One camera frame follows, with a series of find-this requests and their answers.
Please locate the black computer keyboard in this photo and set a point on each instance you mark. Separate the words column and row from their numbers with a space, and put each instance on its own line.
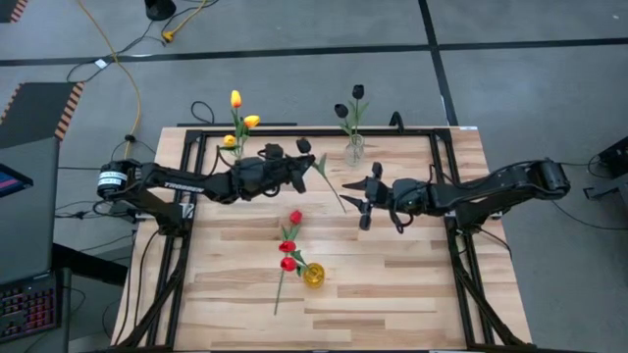
column 27, row 309

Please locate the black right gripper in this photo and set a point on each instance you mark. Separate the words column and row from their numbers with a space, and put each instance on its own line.
column 407, row 196

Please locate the black floor mat striped edge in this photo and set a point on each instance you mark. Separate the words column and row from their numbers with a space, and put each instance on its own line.
column 34, row 113
column 7, row 7

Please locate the green stem flower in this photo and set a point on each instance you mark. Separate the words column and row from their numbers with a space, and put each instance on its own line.
column 303, row 145

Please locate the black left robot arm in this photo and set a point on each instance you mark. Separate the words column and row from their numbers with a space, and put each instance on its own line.
column 181, row 184

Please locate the black stand base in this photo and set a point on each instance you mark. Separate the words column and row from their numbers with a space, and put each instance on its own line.
column 159, row 7

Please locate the black artificial tulip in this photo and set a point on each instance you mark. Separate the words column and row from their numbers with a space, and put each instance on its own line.
column 341, row 111
column 358, row 91

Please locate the black aluminium table frame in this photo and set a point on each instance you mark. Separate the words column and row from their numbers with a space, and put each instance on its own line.
column 294, row 133

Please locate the grey computer desk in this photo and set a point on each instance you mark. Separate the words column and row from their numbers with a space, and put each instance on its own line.
column 29, row 235

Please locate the black equipment stand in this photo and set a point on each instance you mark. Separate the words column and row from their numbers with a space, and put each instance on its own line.
column 613, row 157

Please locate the computer monitor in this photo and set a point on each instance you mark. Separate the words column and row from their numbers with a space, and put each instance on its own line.
column 12, row 181

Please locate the yellow orange artificial tulip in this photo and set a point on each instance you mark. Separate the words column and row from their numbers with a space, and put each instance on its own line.
column 251, row 121

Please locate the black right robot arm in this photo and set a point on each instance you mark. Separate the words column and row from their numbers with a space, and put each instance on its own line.
column 515, row 179

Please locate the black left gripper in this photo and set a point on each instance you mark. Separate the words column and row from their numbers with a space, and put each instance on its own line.
column 257, row 174

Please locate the yellow glass bottle vase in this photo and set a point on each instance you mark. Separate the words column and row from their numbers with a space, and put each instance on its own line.
column 314, row 277

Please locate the clear textured glass vase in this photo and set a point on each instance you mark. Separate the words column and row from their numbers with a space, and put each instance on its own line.
column 354, row 154

